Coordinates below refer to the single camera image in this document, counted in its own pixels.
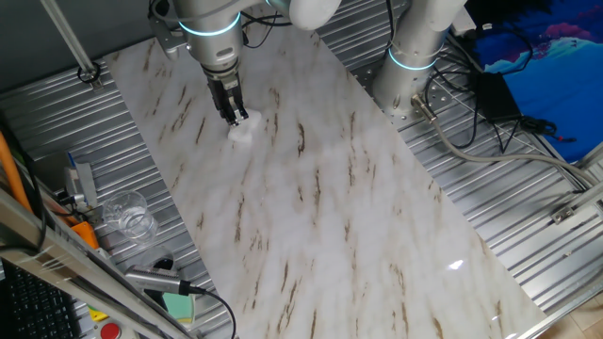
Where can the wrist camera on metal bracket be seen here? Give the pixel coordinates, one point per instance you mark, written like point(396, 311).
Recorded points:
point(165, 37)

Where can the clear glass pitcher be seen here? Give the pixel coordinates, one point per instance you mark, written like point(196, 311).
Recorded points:
point(132, 221)

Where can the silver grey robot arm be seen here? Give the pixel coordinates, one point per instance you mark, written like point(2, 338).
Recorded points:
point(212, 42)

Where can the green yellow sponge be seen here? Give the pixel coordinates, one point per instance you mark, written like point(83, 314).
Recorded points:
point(181, 306)

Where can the white cloth wipe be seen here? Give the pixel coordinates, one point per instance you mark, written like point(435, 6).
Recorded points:
point(242, 134)

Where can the black power adapter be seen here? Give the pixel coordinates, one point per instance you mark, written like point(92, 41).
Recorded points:
point(497, 96)

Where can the metal corner bracket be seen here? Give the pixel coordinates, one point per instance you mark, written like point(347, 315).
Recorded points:
point(563, 215)

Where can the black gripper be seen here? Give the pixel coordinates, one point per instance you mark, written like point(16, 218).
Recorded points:
point(225, 92)

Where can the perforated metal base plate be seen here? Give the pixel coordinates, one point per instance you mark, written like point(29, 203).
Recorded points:
point(440, 96)

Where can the orange tube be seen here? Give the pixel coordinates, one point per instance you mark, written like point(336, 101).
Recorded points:
point(11, 174)

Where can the thin aluminium pole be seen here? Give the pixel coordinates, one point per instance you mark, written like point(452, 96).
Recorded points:
point(70, 40)

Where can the aluminium frame beam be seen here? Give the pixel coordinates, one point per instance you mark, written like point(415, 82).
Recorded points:
point(61, 259)

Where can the white power strip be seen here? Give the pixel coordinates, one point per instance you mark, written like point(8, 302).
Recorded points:
point(464, 23)

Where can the marble pattern board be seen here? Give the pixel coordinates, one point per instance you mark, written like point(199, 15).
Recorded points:
point(306, 212)

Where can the black keyboard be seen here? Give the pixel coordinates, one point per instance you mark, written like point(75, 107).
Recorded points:
point(37, 311)

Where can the blue poster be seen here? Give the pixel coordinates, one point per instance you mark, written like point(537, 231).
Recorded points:
point(565, 85)

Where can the red button grey box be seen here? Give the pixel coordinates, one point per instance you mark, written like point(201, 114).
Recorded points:
point(110, 331)

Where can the silver camera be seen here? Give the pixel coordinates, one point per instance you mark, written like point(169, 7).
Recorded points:
point(151, 279)

